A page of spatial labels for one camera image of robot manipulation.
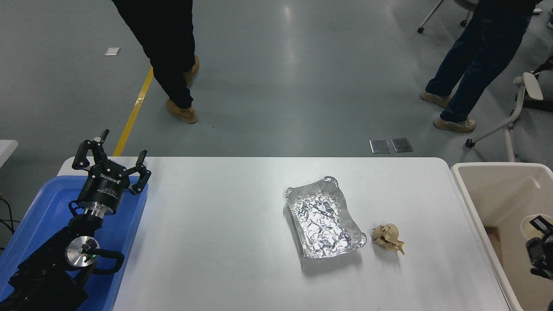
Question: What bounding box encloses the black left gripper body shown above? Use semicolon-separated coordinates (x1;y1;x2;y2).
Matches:
77;160;130;215

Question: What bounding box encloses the white paper cup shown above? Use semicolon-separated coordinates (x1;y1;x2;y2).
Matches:
520;214;553;242

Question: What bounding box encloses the large pale bin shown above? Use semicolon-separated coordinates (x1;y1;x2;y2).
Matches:
451;162;553;311

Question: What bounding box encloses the blue plastic tray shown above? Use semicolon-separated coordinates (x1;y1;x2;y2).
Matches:
0;175;149;311

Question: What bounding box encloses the white side table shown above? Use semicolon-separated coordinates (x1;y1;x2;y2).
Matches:
0;140;19;169

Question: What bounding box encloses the person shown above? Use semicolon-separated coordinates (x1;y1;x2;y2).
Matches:
420;0;539;133
111;0;200;125

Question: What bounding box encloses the white chair with armrest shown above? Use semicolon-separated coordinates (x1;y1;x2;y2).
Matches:
465;56;553;163

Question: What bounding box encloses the crumpled tan paper ball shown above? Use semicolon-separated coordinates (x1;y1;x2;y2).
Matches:
371;223;406;255

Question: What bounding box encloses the crumpled foil tray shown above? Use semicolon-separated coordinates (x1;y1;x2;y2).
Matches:
285;176;367;259

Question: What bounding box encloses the white wheeled chair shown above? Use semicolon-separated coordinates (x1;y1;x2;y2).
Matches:
417;0;480;34

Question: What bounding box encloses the black floor cable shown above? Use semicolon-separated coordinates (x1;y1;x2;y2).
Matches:
0;194;21;252

